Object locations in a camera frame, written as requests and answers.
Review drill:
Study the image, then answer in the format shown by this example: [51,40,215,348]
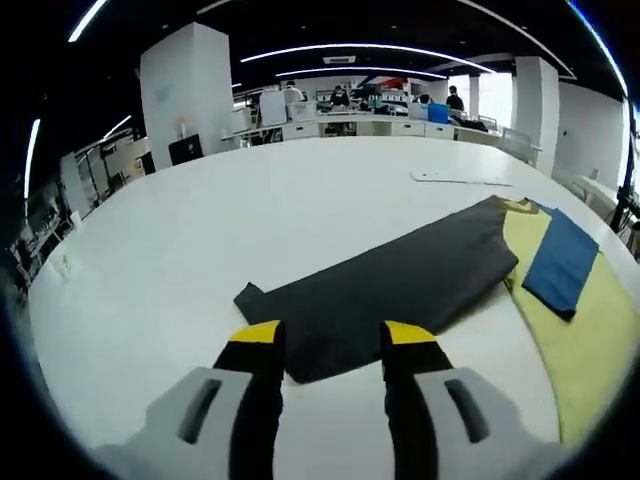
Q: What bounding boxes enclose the white chair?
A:
[499,127,544,166]

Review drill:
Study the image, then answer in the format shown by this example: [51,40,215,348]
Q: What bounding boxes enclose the white tall cabinet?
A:
[258,89,287,126]

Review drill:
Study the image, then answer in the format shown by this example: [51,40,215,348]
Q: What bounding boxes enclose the wide ceiling light strip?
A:
[68,0,109,43]

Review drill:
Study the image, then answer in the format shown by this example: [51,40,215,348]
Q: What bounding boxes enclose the short ceiling light strip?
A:
[275,66,446,80]

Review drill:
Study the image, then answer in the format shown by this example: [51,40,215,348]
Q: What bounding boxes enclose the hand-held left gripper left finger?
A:
[92,319,286,480]

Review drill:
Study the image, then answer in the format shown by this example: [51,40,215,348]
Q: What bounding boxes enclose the white side desk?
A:
[572,173,621,202]

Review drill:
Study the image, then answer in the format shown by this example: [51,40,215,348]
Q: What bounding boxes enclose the white square pillar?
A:
[139,22,234,171]
[512,55,560,176]

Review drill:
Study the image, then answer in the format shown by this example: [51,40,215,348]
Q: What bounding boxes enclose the long white workbench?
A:
[222,112,501,149]

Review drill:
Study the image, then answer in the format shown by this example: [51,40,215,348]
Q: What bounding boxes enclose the black cabinet box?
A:
[168,133,205,167]

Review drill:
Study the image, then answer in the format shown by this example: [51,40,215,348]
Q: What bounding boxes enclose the black pole stand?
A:
[613,99,640,234]

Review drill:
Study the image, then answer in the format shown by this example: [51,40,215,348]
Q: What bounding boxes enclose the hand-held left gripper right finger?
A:
[379,319,576,480]

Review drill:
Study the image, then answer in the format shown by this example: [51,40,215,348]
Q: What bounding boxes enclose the long ceiling light strip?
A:
[240,43,496,74]

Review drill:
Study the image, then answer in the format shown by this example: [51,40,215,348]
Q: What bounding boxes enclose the yellow garment blue grey sleeves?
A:
[233,195,634,446]

